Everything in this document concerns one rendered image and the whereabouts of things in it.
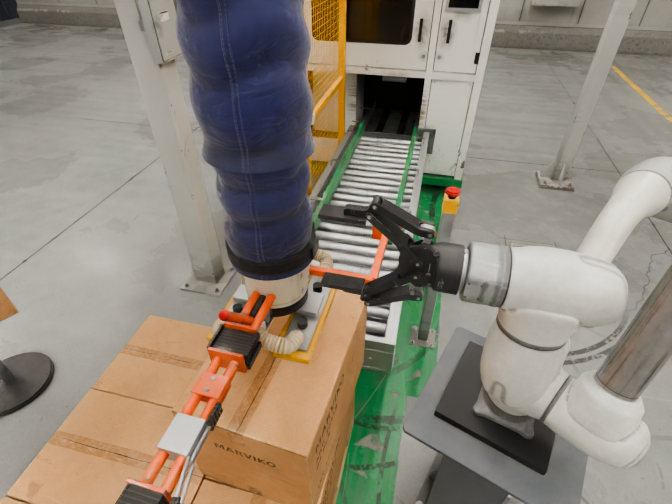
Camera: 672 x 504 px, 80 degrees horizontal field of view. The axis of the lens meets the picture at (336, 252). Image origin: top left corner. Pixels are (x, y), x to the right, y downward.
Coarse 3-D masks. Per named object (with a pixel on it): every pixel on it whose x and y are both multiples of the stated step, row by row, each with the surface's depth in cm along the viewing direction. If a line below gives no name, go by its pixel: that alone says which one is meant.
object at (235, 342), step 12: (228, 324) 93; (240, 324) 92; (216, 336) 90; (228, 336) 91; (240, 336) 91; (252, 336) 91; (216, 348) 89; (228, 348) 89; (240, 348) 89; (252, 348) 88; (228, 360) 88; (240, 360) 86; (252, 360) 90
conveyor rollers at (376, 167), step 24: (360, 144) 342; (384, 144) 338; (408, 144) 342; (336, 168) 303; (360, 168) 306; (384, 168) 303; (336, 192) 282; (360, 192) 278; (384, 192) 276; (408, 192) 279; (336, 240) 238; (360, 240) 235; (312, 264) 219; (336, 264) 217; (360, 264) 222; (384, 264) 218; (384, 312) 190
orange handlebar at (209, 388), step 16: (384, 240) 120; (320, 272) 110; (336, 272) 109; (352, 272) 109; (256, 320) 96; (208, 368) 86; (208, 384) 82; (224, 384) 82; (192, 400) 80; (208, 400) 82; (208, 416) 77; (160, 464) 71; (176, 464) 70; (144, 480) 68; (176, 480) 69
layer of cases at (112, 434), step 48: (144, 336) 180; (192, 336) 180; (96, 384) 161; (144, 384) 161; (96, 432) 146; (144, 432) 146; (48, 480) 133; (96, 480) 133; (192, 480) 133; (336, 480) 166
